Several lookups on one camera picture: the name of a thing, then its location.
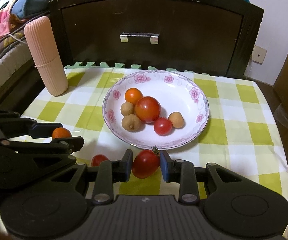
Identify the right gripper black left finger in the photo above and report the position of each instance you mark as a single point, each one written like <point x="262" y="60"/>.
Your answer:
<point x="108" y="173"/>

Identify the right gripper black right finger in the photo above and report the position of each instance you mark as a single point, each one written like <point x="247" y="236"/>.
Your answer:
<point x="181" y="172"/>

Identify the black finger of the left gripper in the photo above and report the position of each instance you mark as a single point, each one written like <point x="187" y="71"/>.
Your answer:
<point x="12" y="125"/>
<point x="56" y="146"/>

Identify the small orange tangerine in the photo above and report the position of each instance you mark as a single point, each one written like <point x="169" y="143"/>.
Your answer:
<point x="133" y="95"/>
<point x="61" y="132"/>

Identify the red cherry tomato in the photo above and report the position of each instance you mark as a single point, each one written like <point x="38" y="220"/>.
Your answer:
<point x="97" y="159"/>
<point x="146" y="163"/>
<point x="162" y="126"/>

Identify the brown longan fruit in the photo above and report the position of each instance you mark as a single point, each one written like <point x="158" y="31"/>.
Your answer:
<point x="127" y="108"/>
<point x="131" y="123"/>
<point x="176" y="119"/>

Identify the large red tomato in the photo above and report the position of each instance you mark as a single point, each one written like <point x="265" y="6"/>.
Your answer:
<point x="148" y="109"/>

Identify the green white checkered tablecloth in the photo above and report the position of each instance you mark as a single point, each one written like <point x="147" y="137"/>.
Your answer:
<point x="227" y="121"/>

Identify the white floral ceramic plate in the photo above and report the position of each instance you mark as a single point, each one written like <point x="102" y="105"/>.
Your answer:
<point x="174" y="92"/>

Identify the green foam puzzle mat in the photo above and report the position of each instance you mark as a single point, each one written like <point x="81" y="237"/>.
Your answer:
<point x="121" y="65"/>

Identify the pink ribbed cylindrical container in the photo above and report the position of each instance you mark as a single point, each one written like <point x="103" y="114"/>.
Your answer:
<point x="41" y="42"/>

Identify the blue folded cloth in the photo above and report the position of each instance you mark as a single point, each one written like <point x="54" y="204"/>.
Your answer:
<point x="39" y="1"/>

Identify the dark wooden cabinet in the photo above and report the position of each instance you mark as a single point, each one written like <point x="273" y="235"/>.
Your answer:
<point x="205" y="36"/>

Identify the silver cabinet handle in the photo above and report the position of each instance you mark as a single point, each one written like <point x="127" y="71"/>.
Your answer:
<point x="147" y="38"/>

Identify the beige wall socket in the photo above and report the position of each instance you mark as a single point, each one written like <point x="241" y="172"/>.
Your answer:
<point x="258" y="54"/>

